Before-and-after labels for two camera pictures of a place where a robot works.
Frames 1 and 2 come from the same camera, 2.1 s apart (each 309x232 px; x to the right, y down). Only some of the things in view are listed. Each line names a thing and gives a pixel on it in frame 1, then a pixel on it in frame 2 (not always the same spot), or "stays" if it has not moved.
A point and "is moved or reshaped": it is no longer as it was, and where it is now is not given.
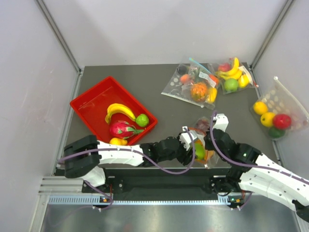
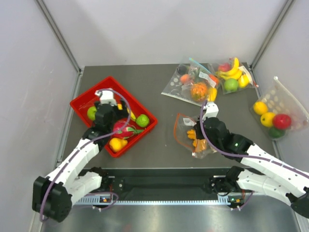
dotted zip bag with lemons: [277, 112] stays
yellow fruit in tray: [116, 141] stays
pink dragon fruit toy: [123, 129] stays
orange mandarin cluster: [208, 154] → [200, 145]
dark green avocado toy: [276, 133] stays
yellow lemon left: [260, 108] stays
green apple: [199, 151] → [91, 112]
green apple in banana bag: [231, 84] stays
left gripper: [184, 158] → [121, 114]
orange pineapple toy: [198, 92] stays
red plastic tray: [91, 107] stays
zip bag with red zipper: [208, 157] is moved or reshaped
